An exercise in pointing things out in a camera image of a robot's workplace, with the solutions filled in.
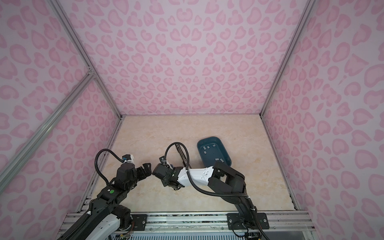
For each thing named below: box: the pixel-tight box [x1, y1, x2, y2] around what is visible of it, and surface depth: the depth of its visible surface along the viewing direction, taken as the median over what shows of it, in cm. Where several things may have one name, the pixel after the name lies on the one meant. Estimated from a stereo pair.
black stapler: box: [175, 144, 192, 169], surface depth 97 cm
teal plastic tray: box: [197, 136, 232, 168], surface depth 100 cm
